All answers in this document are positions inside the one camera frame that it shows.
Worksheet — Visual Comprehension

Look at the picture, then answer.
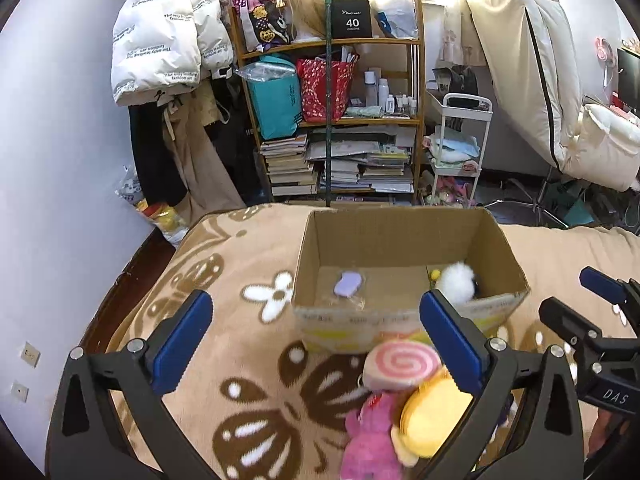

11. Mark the pink plush toy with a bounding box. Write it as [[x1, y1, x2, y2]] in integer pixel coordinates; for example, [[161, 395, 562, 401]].
[[340, 390, 407, 480]]

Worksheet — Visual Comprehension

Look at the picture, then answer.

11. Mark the computer monitor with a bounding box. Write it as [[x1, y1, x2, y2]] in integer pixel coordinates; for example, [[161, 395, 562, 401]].
[[616, 47, 640, 111]]

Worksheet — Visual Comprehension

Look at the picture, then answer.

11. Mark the plastic bag of snacks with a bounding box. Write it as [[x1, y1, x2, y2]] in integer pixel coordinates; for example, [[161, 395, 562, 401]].
[[117, 170, 192, 247]]

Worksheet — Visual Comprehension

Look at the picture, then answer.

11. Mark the pink swirl plush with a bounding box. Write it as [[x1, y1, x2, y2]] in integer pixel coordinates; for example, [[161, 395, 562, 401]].
[[361, 341, 443, 391]]

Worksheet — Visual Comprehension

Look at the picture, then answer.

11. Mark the teal bag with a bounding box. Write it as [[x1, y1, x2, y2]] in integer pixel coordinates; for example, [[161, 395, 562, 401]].
[[242, 55, 302, 141]]

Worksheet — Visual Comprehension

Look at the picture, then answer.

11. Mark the cardboard box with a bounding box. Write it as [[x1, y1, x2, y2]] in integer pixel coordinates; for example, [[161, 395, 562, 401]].
[[291, 205, 531, 353]]

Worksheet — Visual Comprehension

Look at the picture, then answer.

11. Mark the red gift bag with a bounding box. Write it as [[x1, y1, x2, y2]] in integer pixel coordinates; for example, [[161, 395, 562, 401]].
[[296, 57, 356, 123]]

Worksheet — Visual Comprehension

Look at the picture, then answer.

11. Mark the white puffer jacket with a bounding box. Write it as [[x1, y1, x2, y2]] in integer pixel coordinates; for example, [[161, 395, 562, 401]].
[[111, 0, 236, 107]]

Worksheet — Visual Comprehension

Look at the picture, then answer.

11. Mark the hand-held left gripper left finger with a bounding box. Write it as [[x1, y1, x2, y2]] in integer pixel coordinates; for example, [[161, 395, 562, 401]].
[[46, 290, 216, 480]]

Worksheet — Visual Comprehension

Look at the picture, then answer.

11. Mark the beige butterfly printed blanket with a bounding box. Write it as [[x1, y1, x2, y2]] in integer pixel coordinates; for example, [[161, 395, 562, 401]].
[[107, 204, 640, 480]]

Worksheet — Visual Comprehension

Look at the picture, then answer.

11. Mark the wooden shelf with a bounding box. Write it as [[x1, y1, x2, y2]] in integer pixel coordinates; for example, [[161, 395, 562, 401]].
[[227, 0, 428, 208]]

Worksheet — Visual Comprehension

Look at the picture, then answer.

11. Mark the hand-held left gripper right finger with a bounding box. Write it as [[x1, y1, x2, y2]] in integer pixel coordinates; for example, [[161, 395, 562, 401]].
[[417, 289, 586, 480]]

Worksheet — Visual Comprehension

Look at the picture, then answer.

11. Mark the pile of papers and booklets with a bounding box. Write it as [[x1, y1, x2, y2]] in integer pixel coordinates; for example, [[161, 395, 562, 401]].
[[307, 127, 416, 195]]

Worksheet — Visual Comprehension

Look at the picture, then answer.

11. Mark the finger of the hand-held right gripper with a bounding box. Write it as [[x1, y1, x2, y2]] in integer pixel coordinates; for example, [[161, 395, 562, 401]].
[[580, 266, 640, 338], [539, 297, 640, 391]]

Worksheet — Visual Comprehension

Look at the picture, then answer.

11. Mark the white plastic bag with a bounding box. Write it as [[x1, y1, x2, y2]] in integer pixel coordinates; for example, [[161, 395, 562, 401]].
[[375, 0, 418, 40]]

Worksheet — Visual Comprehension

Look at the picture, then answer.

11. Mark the green pole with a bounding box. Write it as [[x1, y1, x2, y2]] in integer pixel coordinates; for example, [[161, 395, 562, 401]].
[[324, 0, 335, 209]]

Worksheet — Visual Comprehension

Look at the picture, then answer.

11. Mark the yellow round plush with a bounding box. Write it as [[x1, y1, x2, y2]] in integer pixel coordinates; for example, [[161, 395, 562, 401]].
[[390, 367, 476, 467]]

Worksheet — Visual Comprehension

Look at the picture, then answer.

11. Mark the group of white bottles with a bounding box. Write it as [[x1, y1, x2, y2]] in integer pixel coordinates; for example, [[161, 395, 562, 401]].
[[364, 70, 418, 117]]

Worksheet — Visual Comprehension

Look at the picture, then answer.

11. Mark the beige coat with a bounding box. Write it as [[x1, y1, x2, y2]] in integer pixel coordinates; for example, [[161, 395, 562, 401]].
[[162, 85, 246, 213]]

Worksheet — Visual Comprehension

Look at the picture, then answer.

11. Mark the patterned tote bag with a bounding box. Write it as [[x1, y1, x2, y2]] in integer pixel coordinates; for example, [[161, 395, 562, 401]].
[[232, 0, 291, 53]]

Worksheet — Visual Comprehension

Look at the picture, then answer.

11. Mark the stack of books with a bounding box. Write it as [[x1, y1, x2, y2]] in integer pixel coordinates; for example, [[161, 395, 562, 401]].
[[259, 132, 321, 197]]

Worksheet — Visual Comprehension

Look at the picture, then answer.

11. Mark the black box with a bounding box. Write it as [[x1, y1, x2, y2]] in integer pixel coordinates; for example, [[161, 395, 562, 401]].
[[331, 0, 373, 40]]

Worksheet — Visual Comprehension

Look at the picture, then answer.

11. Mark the black bag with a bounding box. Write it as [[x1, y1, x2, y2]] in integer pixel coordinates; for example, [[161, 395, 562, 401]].
[[432, 65, 478, 108]]

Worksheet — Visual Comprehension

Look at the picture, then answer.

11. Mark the white fluffy plush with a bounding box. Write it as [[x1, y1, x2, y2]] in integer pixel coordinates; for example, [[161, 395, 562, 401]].
[[435, 262, 479, 307]]

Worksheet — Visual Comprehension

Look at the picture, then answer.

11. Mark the black hanging garment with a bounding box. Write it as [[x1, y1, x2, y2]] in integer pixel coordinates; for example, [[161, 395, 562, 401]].
[[128, 102, 188, 206]]

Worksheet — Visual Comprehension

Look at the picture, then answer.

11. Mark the cream cushioned chair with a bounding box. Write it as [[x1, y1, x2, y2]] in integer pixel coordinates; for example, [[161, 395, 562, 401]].
[[562, 104, 640, 192]]

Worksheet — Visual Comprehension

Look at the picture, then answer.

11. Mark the white rolling cart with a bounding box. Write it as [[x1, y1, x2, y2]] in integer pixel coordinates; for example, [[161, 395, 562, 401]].
[[424, 92, 493, 208]]

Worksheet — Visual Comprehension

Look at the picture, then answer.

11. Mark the blonde wig on head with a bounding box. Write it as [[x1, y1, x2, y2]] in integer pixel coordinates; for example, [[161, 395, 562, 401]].
[[276, 0, 331, 43]]

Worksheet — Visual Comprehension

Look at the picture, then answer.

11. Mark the small purple plush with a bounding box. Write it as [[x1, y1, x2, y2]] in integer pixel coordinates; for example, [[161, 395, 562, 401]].
[[333, 271, 364, 298]]

